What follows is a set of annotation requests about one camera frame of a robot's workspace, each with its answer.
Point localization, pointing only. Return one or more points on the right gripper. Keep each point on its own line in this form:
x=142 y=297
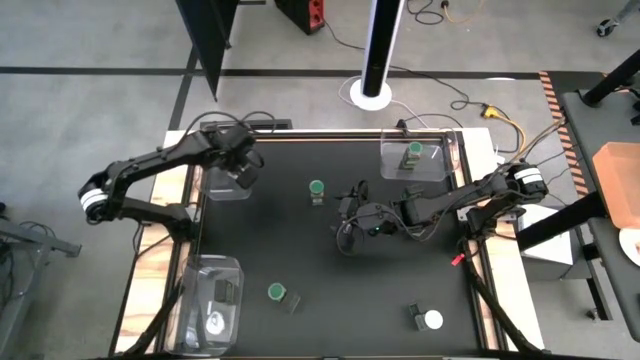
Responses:
x=377 y=217

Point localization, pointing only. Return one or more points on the black table mat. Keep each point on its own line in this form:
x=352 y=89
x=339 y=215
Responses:
x=350 y=280

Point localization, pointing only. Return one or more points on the white plate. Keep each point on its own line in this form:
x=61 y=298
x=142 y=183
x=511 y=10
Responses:
x=632 y=247

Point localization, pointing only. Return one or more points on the white box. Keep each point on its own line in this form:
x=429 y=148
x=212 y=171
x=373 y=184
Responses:
x=550 y=250

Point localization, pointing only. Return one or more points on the grey side table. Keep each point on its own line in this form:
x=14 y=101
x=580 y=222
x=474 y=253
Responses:
x=600 y=130

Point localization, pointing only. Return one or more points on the black partition panel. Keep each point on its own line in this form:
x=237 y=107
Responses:
x=207 y=35

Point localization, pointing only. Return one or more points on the orange black striped strip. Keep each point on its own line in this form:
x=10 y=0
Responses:
x=562 y=130

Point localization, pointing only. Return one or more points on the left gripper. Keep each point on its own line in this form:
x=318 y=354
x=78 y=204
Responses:
x=240 y=150

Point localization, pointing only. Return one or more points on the green-lid spice jar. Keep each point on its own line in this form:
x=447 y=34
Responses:
x=415 y=149
x=316 y=187
x=276 y=291

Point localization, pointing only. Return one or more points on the orange plastic tub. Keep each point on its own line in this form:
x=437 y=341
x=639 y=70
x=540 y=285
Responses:
x=620 y=185

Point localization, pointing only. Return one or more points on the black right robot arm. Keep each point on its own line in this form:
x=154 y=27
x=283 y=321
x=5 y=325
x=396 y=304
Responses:
x=450 y=202

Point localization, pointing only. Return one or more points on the black caster wheel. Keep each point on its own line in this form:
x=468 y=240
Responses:
x=606 y=27

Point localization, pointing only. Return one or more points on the yellow plug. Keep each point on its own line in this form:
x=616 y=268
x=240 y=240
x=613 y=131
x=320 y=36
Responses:
x=490 y=111

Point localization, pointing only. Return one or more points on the clear plastic bin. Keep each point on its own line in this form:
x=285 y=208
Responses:
x=395 y=170
x=200 y=280
x=220 y=192

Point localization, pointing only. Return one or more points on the black clamp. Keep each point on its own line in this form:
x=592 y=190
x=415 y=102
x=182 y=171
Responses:
x=401 y=125

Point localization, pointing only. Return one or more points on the black beam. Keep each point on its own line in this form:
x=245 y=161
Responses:
x=560 y=222

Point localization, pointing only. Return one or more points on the white pole base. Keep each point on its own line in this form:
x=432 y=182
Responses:
x=380 y=50

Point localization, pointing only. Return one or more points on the black floor box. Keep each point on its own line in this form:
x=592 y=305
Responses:
x=280 y=124

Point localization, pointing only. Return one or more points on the black table frame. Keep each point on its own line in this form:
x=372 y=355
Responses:
x=325 y=136

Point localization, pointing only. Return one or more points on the black pole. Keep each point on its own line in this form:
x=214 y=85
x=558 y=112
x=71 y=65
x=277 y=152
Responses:
x=610 y=82

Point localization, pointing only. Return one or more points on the red tag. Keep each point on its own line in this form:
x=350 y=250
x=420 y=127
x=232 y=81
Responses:
x=455 y=259

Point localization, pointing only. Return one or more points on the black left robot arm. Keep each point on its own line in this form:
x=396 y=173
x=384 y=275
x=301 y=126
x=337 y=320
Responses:
x=150 y=157

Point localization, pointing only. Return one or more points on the white-lid seasoning jar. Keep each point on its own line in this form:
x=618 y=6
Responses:
x=433 y=320

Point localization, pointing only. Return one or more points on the grey metal stand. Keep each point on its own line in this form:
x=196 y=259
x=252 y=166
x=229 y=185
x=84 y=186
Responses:
x=30 y=240

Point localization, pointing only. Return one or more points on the black computer case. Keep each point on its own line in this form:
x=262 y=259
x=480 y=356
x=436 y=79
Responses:
x=300 y=12

